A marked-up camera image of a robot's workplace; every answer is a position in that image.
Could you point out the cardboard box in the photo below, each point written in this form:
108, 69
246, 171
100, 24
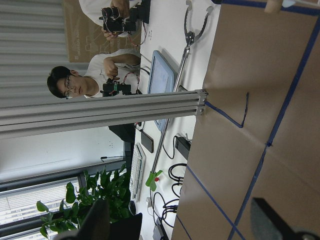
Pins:
84, 38

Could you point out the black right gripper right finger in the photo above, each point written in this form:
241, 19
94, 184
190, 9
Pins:
266, 224

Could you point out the person in white hoodie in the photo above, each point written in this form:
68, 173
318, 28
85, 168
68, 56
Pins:
105, 12

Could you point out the blue teach pendant tablet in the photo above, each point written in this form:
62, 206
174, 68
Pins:
162, 77

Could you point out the metal reacher grabber tool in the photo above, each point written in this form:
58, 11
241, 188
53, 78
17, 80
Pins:
190, 39

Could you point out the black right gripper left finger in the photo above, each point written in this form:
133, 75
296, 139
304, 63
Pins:
96, 225

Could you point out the person in white shirt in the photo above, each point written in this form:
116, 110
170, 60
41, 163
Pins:
65, 83

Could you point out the black power adapter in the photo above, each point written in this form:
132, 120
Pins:
183, 146

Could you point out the white computer keyboard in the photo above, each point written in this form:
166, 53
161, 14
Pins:
137, 172

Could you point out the large leafy green plant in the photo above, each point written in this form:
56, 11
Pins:
113, 186

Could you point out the aluminium frame post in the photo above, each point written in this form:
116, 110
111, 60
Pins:
39, 119

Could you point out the black smartphone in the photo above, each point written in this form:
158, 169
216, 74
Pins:
147, 142

